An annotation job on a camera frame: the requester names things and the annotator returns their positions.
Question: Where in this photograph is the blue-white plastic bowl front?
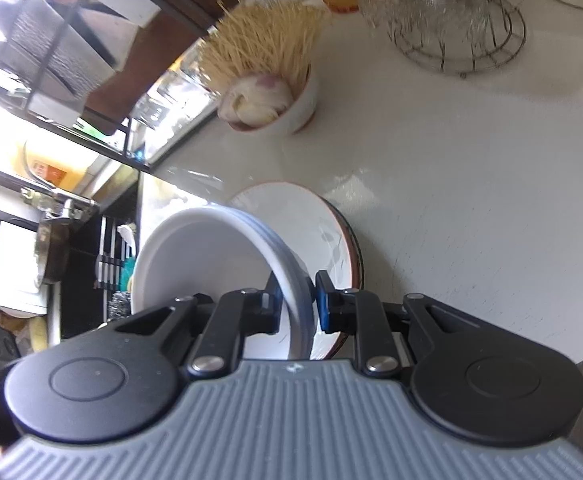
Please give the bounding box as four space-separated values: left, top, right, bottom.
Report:
230 208 316 361

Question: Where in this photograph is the white ceramic bowl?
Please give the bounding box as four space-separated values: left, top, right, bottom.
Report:
130 206 293 361

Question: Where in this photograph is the white plate leaf pattern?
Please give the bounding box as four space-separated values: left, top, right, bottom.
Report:
228 180 365 361

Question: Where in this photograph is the steel pot in sink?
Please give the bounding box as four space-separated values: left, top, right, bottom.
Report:
34 219 70 287

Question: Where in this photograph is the tall steel faucet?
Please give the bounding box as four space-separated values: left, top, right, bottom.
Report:
0 170 100 222

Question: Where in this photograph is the orange detergent bottle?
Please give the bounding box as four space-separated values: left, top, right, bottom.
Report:
20 139 98 192

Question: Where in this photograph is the bowl with garlic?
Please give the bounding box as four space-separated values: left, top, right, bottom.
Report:
217 66 319 136

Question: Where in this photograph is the garlic bulb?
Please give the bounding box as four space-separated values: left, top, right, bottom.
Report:
218 74 293 130

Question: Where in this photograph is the dried noodle bundle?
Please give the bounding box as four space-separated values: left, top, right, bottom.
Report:
198 0 331 96

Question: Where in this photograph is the black dish rack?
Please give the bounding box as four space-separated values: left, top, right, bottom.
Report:
0 0 210 171

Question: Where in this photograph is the wooden cutting board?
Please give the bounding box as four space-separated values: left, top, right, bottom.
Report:
82 0 238 136

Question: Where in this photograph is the wire glass cup rack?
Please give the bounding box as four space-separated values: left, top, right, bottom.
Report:
359 0 527 78

